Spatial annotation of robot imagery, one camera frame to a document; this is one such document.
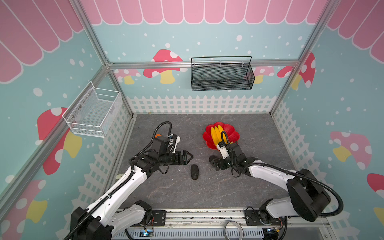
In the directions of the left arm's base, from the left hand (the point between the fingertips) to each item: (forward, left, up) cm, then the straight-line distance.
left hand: (185, 158), depth 76 cm
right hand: (+6, -18, -11) cm, 22 cm away
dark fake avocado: (0, -5, -15) cm, 15 cm away
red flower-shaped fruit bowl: (+27, -31, -16) cm, 43 cm away
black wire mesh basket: (+49, -21, +16) cm, 56 cm away
